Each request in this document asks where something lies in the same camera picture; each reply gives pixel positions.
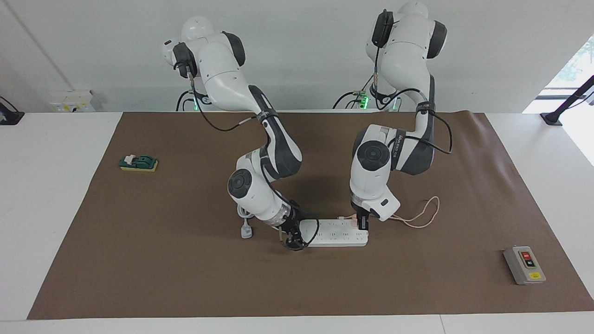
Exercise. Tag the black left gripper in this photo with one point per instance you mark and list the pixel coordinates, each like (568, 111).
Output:
(363, 214)

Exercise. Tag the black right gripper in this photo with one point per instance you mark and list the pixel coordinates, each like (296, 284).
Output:
(292, 222)

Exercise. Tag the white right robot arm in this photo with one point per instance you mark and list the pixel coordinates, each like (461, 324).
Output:
(222, 79)

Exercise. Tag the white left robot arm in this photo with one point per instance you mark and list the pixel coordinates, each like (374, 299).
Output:
(371, 176)

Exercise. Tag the brown table mat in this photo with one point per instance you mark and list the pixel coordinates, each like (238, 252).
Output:
(185, 269)

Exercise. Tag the black clamp stand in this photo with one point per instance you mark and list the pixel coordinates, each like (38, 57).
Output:
(552, 118)
(9, 118)

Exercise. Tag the grey push-button switch box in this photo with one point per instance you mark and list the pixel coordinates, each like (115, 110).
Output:
(522, 271)

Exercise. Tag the green knife switch yellow base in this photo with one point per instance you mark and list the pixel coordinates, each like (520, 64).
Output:
(141, 162)

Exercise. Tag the white wall socket box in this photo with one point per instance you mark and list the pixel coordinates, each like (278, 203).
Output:
(72, 99)

